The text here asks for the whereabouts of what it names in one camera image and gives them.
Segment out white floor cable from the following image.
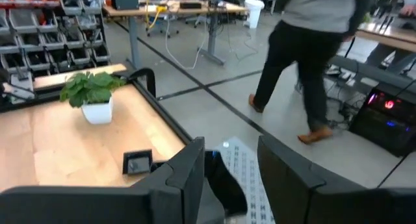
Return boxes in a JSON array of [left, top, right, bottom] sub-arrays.
[[164, 14, 211, 71]]

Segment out small black box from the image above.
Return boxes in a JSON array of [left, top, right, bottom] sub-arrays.
[[179, 1, 203, 10]]

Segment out green plant in white pot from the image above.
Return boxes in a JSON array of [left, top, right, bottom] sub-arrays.
[[59, 71, 127, 125]]

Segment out small square black plate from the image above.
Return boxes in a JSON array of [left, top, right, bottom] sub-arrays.
[[122, 149, 154, 176]]

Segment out yellow desk cable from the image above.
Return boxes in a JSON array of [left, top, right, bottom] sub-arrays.
[[144, 0, 169, 31]]

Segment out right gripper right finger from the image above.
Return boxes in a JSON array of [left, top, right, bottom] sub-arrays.
[[257, 134, 416, 224]]

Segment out black table frame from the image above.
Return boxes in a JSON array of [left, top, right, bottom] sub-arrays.
[[0, 63, 198, 145]]

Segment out wooden desk top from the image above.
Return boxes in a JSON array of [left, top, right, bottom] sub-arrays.
[[354, 19, 416, 55]]

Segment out angular black bowl plate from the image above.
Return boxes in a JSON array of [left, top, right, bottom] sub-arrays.
[[203, 150, 248, 218]]

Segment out white waste bin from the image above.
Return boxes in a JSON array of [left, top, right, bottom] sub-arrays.
[[243, 0, 266, 30]]

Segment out person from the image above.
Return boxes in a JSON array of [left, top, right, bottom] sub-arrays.
[[248, 0, 380, 145]]

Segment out wooden desk grey legs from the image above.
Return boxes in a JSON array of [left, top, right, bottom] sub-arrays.
[[103, 0, 248, 69]]

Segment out grey perforated metal shelf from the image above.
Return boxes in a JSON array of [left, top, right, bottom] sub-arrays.
[[196, 136, 276, 224]]

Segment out black frame handle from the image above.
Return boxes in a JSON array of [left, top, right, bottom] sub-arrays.
[[127, 67, 157, 98]]

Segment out black cable bundle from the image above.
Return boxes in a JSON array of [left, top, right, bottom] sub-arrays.
[[294, 64, 361, 131]]

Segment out computer tower with red light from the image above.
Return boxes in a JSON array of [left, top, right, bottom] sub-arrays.
[[348, 86, 416, 158]]

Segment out grey desk leg frame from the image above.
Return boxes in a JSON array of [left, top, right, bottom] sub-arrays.
[[326, 54, 416, 97]]

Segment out parts bin rack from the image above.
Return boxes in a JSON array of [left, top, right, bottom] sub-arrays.
[[0, 0, 111, 77]]

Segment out silver aluminium extrusion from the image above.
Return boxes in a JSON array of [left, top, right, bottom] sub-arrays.
[[0, 70, 36, 105]]

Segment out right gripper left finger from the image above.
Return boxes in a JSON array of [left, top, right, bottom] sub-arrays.
[[0, 136, 205, 224]]

